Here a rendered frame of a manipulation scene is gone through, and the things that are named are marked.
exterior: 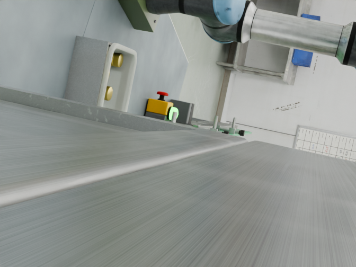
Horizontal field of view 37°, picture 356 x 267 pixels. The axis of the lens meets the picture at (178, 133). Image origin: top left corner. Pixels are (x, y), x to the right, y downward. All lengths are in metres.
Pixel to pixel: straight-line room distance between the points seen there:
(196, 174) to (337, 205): 0.04
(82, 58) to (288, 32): 0.57
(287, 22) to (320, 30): 0.09
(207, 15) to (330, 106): 5.95
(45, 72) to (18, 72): 0.10
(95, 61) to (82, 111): 0.74
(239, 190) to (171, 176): 0.02
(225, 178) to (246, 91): 7.17
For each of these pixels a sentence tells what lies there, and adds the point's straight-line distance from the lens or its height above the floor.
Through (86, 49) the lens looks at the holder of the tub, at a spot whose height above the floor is 0.78.
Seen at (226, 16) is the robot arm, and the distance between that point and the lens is 1.39.
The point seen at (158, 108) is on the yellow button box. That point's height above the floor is 0.80.
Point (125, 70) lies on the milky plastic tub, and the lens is 1.34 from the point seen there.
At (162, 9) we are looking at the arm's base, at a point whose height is 0.85.
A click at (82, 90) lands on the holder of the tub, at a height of 0.79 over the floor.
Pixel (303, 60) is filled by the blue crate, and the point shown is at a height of 1.02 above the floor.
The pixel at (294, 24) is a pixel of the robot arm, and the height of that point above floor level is 1.19.
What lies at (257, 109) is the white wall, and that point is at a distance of 7.32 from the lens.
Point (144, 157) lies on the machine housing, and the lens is 0.19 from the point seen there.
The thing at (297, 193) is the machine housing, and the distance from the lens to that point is 0.18.
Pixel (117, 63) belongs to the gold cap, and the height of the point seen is 0.81.
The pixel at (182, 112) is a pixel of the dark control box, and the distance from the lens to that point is 2.03.
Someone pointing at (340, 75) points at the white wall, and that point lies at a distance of 7.31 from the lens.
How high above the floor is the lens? 1.29
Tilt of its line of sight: 14 degrees down
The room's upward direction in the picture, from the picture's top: 103 degrees clockwise
